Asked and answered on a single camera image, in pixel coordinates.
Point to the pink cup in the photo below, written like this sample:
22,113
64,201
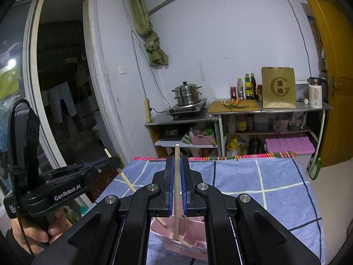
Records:
283,125

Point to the white electric kettle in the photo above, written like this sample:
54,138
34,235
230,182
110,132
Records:
315,93

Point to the clear sauce bottle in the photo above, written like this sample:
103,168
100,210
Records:
240,91

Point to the pink storage box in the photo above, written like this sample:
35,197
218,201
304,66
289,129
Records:
289,145

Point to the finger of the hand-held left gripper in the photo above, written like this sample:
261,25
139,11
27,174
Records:
104,162
82,176

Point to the low steel table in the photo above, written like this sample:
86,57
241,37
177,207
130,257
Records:
162,120

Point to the blue checkered blanket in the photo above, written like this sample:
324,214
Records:
248,176

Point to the black shelf appliance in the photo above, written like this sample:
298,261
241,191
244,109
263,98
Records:
168,134

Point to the pink utensil basket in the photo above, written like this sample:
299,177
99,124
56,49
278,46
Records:
162,237

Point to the wall poster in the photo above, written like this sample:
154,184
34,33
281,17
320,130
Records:
317,41

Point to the white box appliance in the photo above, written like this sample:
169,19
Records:
302,89

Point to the green vegetables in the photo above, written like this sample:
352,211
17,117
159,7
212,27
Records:
209,131

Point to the carrot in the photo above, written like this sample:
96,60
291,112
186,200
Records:
236,101

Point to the red lid jar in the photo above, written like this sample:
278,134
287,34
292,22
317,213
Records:
259,93

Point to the small pink basket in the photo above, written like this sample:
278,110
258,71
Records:
202,140

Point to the dark glass bottle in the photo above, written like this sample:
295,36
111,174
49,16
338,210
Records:
255,145

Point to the yellow wooden door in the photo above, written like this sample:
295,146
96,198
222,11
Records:
339,116

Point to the person's left hand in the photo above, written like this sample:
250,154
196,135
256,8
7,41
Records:
59,230

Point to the red sauce jar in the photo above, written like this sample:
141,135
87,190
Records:
233,93

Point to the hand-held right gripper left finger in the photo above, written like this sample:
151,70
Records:
170,190

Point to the green knotted curtain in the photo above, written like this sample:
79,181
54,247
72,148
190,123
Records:
143,19

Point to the yellowed power strip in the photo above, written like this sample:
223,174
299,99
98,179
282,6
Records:
147,110

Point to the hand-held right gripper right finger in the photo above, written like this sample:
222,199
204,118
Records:
184,190

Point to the dark sauce bottle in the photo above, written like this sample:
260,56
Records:
254,88

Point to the yellow oil bottle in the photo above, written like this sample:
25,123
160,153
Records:
233,146

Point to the hanging white pants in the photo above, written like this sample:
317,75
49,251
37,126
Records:
62,99

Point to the green onion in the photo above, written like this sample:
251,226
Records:
229,103

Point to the glass sliding door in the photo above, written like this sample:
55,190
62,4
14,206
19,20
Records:
16,60

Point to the brown paper bag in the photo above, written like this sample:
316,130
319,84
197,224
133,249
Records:
278,88

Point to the steel steamer pot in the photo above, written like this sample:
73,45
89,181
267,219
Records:
186,95

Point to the black induction cooker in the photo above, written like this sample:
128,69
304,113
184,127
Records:
187,110

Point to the tall steel table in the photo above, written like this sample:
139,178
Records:
303,107

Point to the person's left forearm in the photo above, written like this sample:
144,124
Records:
13,252

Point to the white wall switch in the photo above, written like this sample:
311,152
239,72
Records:
122,69

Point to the crumpled rag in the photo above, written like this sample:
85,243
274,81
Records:
297,120

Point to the wooden cutting board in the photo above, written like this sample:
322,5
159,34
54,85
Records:
248,106

